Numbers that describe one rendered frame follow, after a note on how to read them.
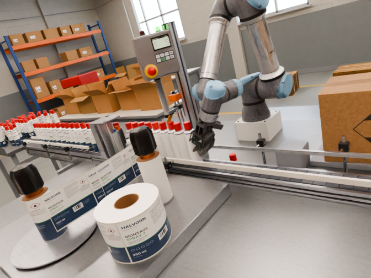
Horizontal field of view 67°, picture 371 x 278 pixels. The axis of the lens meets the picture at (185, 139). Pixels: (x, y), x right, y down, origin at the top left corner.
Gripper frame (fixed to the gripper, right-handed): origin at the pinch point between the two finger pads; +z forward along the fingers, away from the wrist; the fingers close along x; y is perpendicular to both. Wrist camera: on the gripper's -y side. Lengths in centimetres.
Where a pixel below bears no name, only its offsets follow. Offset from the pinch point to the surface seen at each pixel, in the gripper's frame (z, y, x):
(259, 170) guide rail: -12.6, 4.9, 27.2
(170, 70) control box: -26.0, -8.1, -29.1
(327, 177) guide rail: -24, 5, 47
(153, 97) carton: 74, -111, -126
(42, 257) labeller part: 12, 69, -13
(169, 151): 8.1, 2.3, -15.7
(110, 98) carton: 108, -111, -194
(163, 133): -0.3, 2.4, -20.6
